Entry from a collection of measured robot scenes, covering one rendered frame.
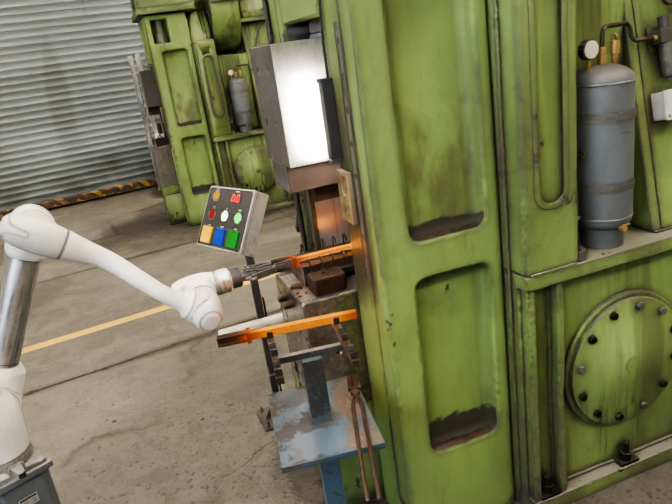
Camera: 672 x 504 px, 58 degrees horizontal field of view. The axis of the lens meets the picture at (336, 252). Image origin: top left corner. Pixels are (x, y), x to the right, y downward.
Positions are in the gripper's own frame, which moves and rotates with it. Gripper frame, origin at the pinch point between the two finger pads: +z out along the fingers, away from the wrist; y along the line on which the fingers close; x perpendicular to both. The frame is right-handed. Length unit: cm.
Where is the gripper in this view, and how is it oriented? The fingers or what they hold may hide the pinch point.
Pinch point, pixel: (283, 263)
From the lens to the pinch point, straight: 226.1
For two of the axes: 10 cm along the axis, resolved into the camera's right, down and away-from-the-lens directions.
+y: 3.5, 2.6, -9.0
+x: -1.7, -9.3, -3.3
